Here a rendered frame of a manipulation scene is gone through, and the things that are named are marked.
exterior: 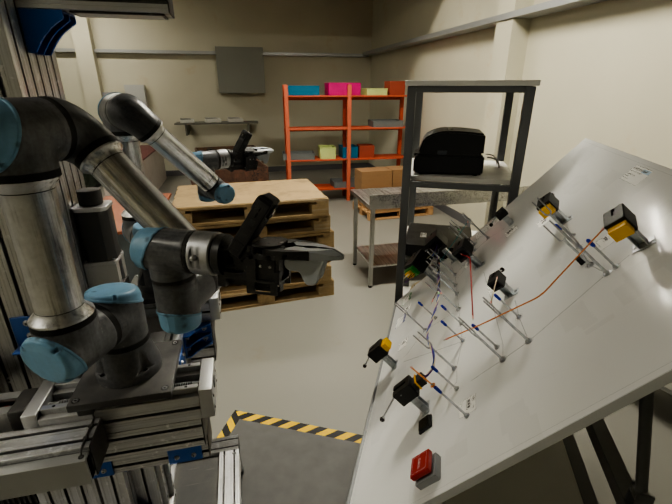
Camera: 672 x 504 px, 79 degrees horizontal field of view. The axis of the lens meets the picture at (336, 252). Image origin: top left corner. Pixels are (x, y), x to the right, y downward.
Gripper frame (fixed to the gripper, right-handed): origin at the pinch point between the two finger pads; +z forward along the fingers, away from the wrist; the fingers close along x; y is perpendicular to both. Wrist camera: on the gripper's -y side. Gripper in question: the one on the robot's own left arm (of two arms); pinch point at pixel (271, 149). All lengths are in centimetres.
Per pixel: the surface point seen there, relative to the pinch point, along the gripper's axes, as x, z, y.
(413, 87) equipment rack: 33, 46, -29
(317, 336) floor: -45, 71, 165
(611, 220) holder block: 129, 1, -18
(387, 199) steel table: -85, 172, 81
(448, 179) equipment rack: 50, 60, 6
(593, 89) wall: -7, 330, -23
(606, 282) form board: 133, 0, -5
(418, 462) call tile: 124, -38, 31
